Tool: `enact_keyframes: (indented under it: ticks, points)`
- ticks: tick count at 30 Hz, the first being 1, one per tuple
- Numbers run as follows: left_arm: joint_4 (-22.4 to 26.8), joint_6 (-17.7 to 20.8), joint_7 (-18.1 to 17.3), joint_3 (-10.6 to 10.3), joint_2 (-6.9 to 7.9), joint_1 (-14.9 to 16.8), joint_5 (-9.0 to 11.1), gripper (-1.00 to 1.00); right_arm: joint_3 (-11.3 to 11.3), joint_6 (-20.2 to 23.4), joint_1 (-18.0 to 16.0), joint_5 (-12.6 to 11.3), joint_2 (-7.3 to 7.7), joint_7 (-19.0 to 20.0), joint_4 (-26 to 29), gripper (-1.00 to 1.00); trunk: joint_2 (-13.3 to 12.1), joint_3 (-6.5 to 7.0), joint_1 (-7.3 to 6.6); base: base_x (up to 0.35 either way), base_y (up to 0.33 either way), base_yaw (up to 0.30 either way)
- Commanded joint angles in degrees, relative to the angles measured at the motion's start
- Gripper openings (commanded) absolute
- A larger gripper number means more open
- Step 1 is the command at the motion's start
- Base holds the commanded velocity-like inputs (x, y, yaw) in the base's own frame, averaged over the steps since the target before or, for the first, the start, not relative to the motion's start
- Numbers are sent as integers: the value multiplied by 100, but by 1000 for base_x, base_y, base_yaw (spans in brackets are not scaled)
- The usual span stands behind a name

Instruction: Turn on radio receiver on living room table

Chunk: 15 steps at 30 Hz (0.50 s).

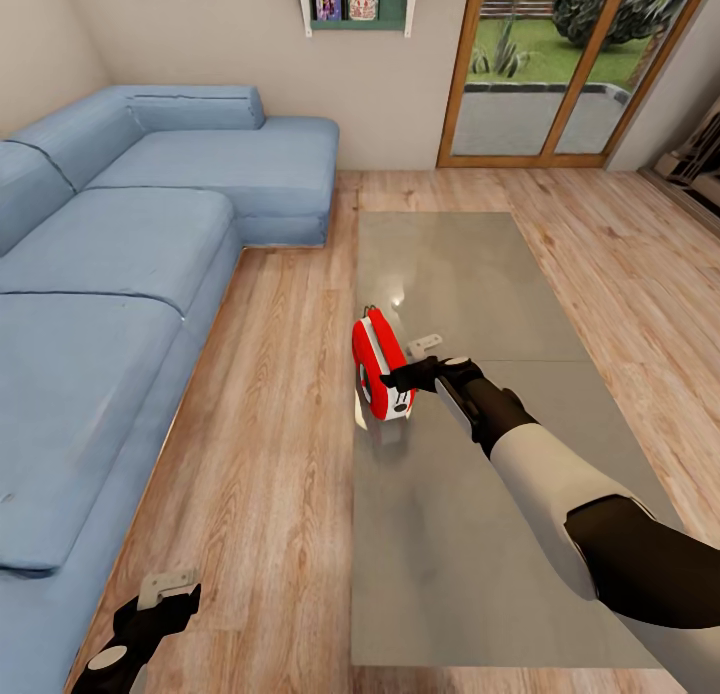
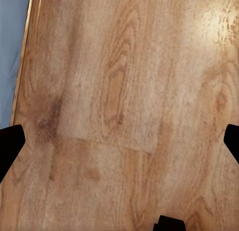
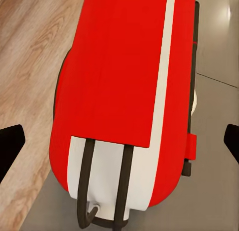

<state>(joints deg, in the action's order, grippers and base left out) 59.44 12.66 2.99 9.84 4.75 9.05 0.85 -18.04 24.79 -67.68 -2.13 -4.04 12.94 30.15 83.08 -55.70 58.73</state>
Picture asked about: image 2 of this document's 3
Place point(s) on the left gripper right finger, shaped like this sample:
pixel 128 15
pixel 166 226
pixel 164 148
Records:
pixel 231 139

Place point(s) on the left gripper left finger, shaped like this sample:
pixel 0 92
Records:
pixel 12 140

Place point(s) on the sofa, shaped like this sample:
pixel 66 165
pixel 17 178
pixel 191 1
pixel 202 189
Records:
pixel 15 18

